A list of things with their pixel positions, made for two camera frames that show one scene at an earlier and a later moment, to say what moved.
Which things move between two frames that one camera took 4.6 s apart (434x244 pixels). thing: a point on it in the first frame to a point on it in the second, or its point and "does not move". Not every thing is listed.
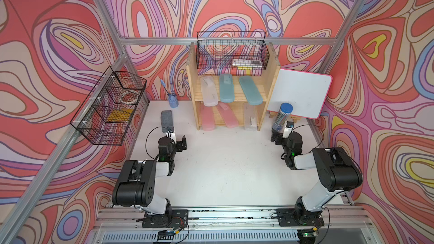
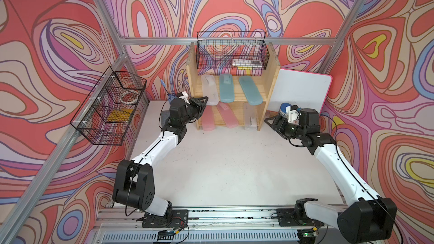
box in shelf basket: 244,64 does not move
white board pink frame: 307,92 does not move
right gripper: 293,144 to 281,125
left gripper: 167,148 to 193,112
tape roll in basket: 130,96 does not move
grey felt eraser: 166,120 does not move
